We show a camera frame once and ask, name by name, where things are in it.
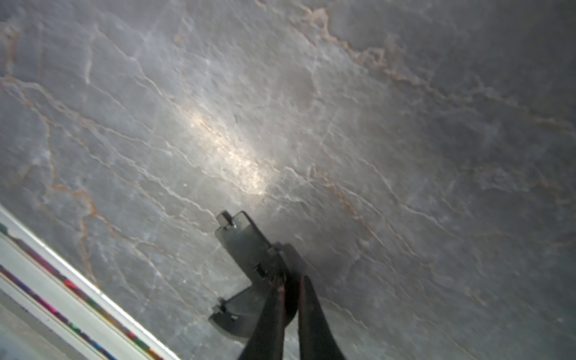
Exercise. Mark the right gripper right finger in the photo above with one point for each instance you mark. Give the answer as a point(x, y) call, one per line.
point(316, 340)

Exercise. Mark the black mouse battery cover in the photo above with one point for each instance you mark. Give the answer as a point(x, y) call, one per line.
point(261, 261)

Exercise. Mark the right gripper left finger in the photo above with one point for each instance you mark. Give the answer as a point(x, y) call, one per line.
point(267, 340)

